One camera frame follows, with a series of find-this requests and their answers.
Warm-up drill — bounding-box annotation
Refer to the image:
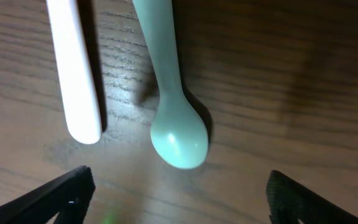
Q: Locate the pink plastic fork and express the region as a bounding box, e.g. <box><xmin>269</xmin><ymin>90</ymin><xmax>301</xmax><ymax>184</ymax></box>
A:
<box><xmin>46</xmin><ymin>0</ymin><xmax>102</xmax><ymax>144</ymax></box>

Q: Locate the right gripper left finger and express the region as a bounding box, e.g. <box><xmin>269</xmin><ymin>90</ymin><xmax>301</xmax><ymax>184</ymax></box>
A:
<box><xmin>0</xmin><ymin>166</ymin><xmax>96</xmax><ymax>224</ymax></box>

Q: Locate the mint green plastic spoon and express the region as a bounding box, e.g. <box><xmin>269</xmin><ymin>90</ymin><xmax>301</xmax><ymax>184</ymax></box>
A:
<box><xmin>133</xmin><ymin>0</ymin><xmax>208</xmax><ymax>169</ymax></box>

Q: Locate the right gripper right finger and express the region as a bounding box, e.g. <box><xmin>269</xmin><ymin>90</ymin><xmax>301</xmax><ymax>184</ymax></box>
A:
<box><xmin>266</xmin><ymin>170</ymin><xmax>358</xmax><ymax>224</ymax></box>

